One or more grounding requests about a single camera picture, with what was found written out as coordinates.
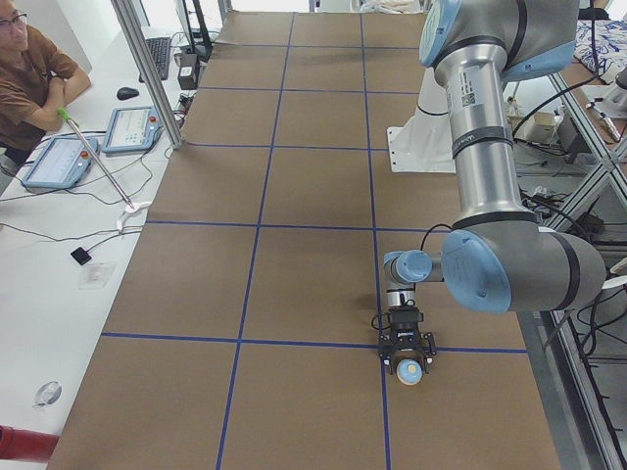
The black computer mouse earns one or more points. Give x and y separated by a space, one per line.
125 93

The teach pendant far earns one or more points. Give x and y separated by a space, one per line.
132 130

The small black square device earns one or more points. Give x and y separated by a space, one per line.
81 256

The black box on desk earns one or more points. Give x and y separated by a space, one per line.
188 71

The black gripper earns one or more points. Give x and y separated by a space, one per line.
406 338

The seated person brown shirt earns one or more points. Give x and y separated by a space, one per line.
37 79

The red cylinder object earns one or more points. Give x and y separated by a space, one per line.
27 446

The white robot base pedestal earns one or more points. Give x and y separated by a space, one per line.
424 143

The black keyboard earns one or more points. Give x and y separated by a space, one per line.
159 48

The teach pendant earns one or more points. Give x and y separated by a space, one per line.
61 164
132 130

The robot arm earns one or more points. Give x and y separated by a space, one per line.
497 258

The metal rod green handle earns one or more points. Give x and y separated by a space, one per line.
62 112

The aluminium frame post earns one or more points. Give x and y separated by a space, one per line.
132 31

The teach pendant near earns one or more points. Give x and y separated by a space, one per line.
61 164

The clear tape roll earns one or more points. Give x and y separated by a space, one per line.
47 394

